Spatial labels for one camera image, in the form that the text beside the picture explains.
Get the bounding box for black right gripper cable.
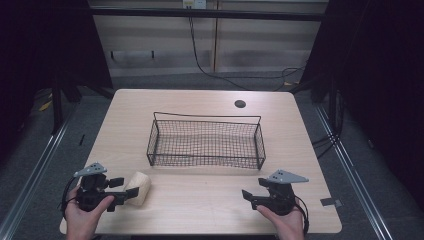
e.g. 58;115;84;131
293;194;310;235

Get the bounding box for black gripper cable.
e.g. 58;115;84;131
60;176;80;219
293;194;310;235

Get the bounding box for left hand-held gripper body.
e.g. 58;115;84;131
73;162;117;213

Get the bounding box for black metal stand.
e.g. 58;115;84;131
50;78;65;135

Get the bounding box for metal floor rail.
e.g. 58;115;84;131
0;109;78;240
314;103;395;240

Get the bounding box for white wall socket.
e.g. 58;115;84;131
182;0;207;10

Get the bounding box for person's left hand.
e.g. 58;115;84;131
64;187;116;240

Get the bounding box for black horizontal frame bar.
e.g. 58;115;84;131
89;7;325;22

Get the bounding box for dark curtain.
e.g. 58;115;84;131
299;0;424;201
0;0;114;161

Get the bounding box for long black wall cable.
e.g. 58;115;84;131
188;16;306;92

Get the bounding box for grey tape strip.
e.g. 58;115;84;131
320;197;344;208

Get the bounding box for black floor cables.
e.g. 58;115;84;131
311;131;342;160

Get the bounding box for black wire mesh basket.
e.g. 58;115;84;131
146;111;267;171

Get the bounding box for light wooden block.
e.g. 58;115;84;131
123;171;152;207

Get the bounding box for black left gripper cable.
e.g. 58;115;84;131
60;176;80;219

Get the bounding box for person's right hand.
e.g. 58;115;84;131
256;203;306;240

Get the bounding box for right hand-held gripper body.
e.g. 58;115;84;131
263;169;310;216

